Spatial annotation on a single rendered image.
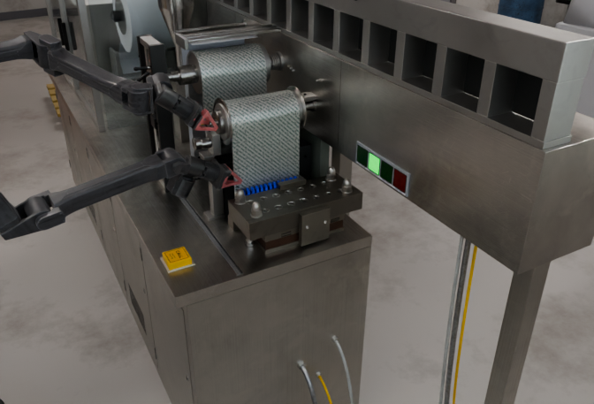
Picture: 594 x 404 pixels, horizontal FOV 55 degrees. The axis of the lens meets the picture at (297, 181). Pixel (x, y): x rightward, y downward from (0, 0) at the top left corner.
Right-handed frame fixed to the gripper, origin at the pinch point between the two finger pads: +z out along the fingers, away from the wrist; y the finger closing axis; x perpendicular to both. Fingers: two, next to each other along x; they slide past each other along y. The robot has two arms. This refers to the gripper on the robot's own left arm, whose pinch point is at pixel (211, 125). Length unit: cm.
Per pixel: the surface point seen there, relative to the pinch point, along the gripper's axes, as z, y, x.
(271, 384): 56, 29, -61
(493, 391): 83, 77, -17
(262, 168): 21.9, 3.9, -3.3
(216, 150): 8.4, -3.4, -6.6
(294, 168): 32.9, 4.0, 2.2
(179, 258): 7.1, 15.6, -37.4
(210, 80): 1.6, -19.8, 10.9
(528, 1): 448, -329, 295
